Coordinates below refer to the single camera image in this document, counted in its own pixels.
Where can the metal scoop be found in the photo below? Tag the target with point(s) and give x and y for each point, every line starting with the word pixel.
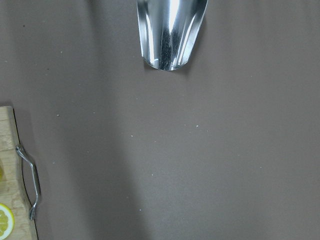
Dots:
pixel 168 31

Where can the bamboo cutting board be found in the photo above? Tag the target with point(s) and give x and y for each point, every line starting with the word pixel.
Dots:
pixel 13 192

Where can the front lemon slice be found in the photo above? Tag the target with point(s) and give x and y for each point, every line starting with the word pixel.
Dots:
pixel 7 221

